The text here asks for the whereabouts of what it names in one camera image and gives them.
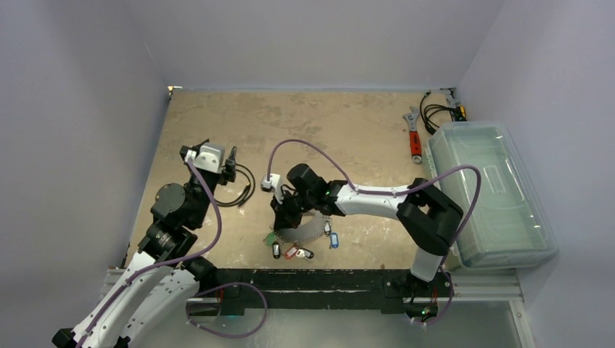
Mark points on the green key tag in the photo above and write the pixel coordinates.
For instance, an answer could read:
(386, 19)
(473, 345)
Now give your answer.
(270, 239)

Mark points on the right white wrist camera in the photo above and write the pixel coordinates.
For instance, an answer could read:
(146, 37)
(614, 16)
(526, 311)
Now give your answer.
(272, 183)

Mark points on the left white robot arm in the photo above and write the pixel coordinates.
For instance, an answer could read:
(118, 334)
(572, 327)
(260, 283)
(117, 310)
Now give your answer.
(153, 259)

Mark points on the red handled adjustable wrench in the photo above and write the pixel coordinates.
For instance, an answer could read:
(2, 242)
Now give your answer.
(414, 139)

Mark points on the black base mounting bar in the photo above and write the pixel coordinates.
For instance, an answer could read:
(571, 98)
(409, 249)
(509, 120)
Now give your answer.
(390, 291)

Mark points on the metal key organizer ring plate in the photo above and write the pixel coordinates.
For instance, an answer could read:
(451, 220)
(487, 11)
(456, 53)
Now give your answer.
(316, 226)

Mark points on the clear plastic storage bin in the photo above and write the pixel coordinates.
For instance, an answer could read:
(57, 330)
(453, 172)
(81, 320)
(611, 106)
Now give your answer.
(507, 228)

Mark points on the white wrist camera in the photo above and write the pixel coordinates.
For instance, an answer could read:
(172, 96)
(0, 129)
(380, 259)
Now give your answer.
(272, 183)
(210, 158)

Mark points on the key with black tag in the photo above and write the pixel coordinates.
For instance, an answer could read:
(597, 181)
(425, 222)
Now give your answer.
(276, 250)

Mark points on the black tag on ring plate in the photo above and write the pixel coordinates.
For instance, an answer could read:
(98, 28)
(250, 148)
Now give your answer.
(304, 253)

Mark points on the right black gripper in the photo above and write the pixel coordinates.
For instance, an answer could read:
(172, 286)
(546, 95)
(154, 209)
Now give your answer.
(286, 206)

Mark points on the red key tag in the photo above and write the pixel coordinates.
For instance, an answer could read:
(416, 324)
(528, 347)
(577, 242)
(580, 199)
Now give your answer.
(290, 252)

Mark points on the aluminium frame rail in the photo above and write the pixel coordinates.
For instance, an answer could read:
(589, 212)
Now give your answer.
(470, 287)

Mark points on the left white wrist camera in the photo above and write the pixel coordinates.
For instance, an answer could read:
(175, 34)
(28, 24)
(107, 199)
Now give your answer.
(210, 158)

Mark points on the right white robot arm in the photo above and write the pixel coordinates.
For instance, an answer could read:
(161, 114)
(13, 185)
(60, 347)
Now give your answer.
(428, 215)

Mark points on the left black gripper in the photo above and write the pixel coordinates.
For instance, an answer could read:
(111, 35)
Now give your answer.
(229, 162)

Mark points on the blue key tag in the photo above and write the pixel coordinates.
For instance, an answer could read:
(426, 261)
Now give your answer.
(334, 241)

